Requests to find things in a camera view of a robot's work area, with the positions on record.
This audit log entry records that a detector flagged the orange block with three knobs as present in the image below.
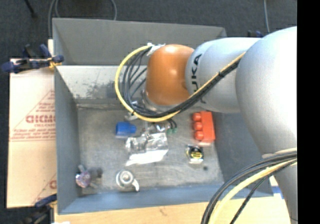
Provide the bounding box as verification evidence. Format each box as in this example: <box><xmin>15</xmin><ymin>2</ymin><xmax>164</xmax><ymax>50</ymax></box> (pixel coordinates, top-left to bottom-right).
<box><xmin>191</xmin><ymin>111</ymin><xmax>217</xmax><ymax>144</ymax></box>

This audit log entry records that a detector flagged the purple and grey toy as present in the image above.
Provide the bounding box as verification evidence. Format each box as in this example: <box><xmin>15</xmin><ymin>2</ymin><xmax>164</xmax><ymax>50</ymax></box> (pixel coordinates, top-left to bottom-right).
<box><xmin>75</xmin><ymin>164</ymin><xmax>104</xmax><ymax>189</ymax></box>

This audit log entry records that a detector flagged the blue block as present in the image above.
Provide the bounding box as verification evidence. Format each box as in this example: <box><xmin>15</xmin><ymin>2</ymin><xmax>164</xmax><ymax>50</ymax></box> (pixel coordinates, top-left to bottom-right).
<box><xmin>114</xmin><ymin>121</ymin><xmax>138</xmax><ymax>139</ymax></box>

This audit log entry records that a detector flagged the brown cardboard board red print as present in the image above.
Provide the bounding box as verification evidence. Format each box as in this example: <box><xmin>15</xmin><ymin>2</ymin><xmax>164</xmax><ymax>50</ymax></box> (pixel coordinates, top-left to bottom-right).
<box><xmin>5</xmin><ymin>58</ymin><xmax>58</xmax><ymax>209</ymax></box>

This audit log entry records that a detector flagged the grey metal bin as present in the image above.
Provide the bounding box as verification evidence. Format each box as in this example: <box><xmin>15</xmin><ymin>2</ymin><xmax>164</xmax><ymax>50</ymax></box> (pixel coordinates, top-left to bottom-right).
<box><xmin>51</xmin><ymin>17</ymin><xmax>274</xmax><ymax>215</ymax></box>

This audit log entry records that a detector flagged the black and yellow tape measure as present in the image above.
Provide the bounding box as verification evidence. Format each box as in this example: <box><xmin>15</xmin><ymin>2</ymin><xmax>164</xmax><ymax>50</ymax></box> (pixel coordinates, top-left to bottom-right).
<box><xmin>185</xmin><ymin>144</ymin><xmax>205</xmax><ymax>164</ymax></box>

